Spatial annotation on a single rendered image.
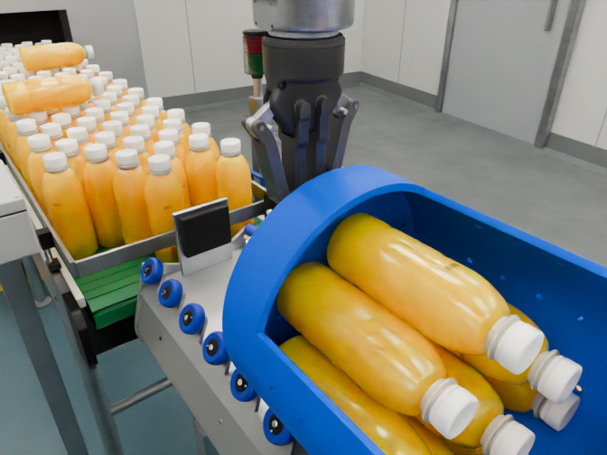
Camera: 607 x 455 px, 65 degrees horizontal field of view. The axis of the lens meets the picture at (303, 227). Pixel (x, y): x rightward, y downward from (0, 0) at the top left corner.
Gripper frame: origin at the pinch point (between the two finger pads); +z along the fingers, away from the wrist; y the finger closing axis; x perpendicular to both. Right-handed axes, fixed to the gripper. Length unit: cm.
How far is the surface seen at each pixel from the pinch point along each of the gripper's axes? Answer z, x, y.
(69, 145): 6, -60, 11
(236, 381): 19.6, -1.7, 9.1
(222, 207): 11.5, -29.7, -5.2
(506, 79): 69, -190, -361
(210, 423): 30.4, -6.2, 11.6
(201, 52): 63, -426, -195
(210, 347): 19.2, -8.6, 9.1
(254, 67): -2, -67, -36
